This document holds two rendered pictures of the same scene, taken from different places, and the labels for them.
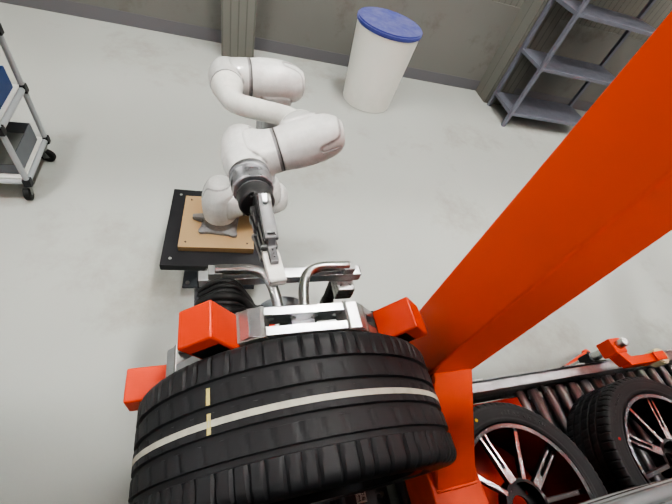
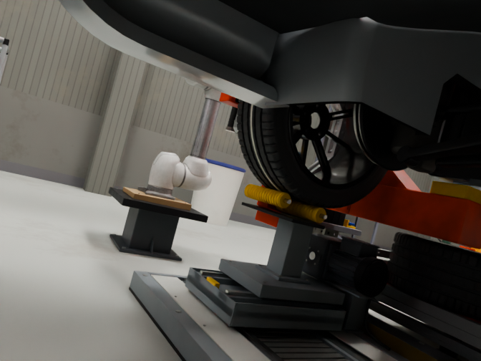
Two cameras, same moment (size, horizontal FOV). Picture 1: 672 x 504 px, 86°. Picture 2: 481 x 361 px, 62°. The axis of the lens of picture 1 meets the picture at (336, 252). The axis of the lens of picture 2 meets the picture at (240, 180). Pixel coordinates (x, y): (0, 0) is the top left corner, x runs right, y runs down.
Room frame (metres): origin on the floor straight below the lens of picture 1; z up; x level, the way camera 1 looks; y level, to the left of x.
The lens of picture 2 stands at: (-1.33, 0.25, 0.52)
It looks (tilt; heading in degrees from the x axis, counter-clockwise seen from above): 1 degrees up; 357
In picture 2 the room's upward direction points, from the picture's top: 15 degrees clockwise
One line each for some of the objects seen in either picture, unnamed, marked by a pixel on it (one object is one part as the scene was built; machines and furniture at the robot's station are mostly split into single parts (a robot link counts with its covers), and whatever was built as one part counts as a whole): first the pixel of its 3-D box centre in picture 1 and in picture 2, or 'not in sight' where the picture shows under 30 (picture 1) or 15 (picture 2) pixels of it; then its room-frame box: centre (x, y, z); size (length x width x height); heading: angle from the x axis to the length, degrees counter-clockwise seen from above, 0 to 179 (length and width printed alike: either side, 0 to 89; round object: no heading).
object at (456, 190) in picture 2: not in sight; (458, 193); (0.14, -0.63, 0.70); 0.14 x 0.14 x 0.05; 28
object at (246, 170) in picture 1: (251, 184); not in sight; (0.57, 0.22, 1.21); 0.09 x 0.06 x 0.09; 124
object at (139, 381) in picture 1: (150, 387); (235, 95); (0.20, 0.28, 0.85); 0.09 x 0.08 x 0.07; 118
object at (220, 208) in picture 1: (221, 198); (166, 170); (1.14, 0.59, 0.50); 0.18 x 0.16 x 0.22; 122
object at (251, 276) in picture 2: not in sight; (288, 251); (0.21, -0.07, 0.32); 0.40 x 0.30 x 0.28; 118
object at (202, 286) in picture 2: not in sight; (264, 298); (0.18, -0.02, 0.13); 0.50 x 0.36 x 0.10; 118
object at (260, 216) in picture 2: not in sight; (279, 205); (0.33, -0.01, 0.48); 0.16 x 0.12 x 0.17; 28
